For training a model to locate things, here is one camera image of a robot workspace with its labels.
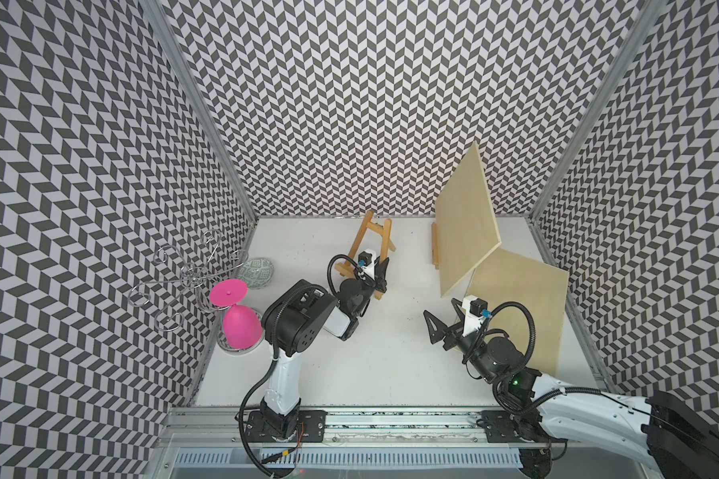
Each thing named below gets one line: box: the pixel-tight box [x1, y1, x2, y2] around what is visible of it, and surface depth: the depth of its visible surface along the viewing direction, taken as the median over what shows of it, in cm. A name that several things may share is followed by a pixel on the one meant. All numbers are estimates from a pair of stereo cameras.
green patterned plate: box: [238, 257, 275, 290], surface depth 101 cm
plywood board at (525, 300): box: [466, 247, 570, 378], surface depth 97 cm
